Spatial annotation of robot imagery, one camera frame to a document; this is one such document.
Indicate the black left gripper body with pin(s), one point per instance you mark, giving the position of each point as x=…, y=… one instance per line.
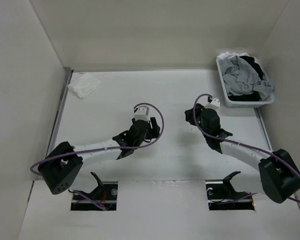
x=137, y=144

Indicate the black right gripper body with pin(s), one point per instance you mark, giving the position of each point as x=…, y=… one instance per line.
x=204, y=129

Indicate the grey tank top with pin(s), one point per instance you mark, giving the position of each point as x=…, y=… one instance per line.
x=265, y=88

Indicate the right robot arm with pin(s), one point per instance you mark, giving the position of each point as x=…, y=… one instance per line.
x=278, y=176

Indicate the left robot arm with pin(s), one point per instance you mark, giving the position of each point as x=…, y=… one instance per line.
x=61, y=171

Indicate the black tank tops pile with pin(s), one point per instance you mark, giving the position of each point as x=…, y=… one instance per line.
x=242, y=78

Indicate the folded white tank top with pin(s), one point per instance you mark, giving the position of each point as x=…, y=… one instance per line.
x=84, y=85

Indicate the white plastic laundry basket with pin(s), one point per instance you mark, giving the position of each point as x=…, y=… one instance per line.
x=240, y=104

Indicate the white garment in basket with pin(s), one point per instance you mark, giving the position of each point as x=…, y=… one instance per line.
x=227, y=55

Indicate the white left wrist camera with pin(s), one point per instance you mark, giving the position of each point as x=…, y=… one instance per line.
x=141, y=112

